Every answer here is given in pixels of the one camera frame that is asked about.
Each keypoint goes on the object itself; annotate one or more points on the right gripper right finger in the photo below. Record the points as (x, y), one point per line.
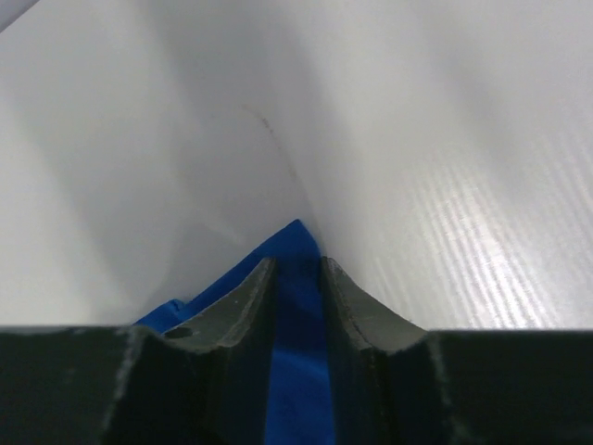
(395, 383)

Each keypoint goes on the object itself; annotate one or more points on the blue printed t shirt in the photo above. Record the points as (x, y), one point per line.
(299, 405)

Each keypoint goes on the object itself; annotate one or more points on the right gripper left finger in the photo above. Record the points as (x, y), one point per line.
(205, 381)

